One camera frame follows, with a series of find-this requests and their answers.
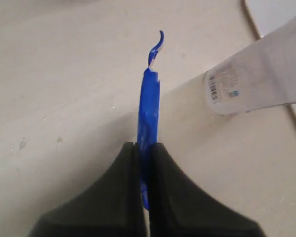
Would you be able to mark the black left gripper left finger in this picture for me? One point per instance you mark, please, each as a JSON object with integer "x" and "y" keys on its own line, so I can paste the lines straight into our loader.
{"x": 111, "y": 207}

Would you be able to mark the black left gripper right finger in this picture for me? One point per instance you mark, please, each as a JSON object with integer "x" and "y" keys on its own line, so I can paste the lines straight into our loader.
{"x": 179, "y": 208}

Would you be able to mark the blue plastic lid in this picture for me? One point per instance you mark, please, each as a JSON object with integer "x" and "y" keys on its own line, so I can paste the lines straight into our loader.
{"x": 148, "y": 116}

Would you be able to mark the clear plastic tall container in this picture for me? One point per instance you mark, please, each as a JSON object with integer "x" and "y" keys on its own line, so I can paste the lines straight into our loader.
{"x": 244, "y": 82}

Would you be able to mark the white plastic tray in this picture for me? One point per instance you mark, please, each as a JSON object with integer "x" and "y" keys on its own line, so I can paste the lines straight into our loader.
{"x": 274, "y": 21}

